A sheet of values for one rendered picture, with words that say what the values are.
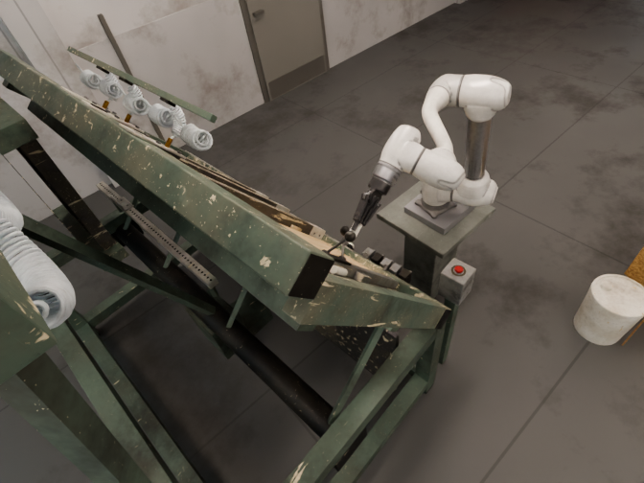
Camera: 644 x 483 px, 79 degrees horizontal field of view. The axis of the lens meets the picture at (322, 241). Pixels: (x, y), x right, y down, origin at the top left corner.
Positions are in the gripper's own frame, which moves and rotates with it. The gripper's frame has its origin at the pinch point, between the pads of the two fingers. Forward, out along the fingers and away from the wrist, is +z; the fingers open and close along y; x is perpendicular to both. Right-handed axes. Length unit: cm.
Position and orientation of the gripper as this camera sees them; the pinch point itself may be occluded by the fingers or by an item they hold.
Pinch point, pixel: (354, 231)
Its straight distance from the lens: 141.4
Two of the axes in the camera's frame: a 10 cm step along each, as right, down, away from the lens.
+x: -7.2, -4.4, 5.3
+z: -4.8, 8.7, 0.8
